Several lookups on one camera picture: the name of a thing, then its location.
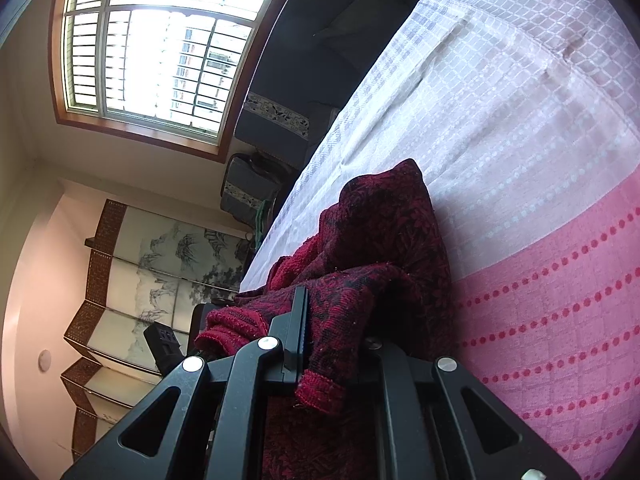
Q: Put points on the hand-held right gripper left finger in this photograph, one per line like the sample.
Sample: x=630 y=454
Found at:
x=295 y=340

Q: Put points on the painted folding screen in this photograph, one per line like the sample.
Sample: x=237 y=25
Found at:
x=150 y=280

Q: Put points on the round white ceiling lamp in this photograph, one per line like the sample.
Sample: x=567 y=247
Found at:
x=45 y=361

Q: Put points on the dark blue square cushion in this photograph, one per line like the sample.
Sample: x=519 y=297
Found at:
x=360 y=20

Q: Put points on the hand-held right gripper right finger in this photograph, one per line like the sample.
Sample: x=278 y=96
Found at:
x=395 y=377

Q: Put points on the green cloth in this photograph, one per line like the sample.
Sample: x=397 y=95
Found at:
x=259 y=222

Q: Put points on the blue cushioned sofa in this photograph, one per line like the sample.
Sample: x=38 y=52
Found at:
x=300 y=35

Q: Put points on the dark red patterned sweater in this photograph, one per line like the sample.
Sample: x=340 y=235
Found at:
x=390 y=240

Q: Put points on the blue cushioned wooden armchair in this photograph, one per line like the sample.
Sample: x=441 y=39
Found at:
x=245 y=180

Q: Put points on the pink checked bed sheet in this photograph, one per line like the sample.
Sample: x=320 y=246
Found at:
x=525 y=160

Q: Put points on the wooden framed window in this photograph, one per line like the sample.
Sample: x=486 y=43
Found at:
x=150 y=60

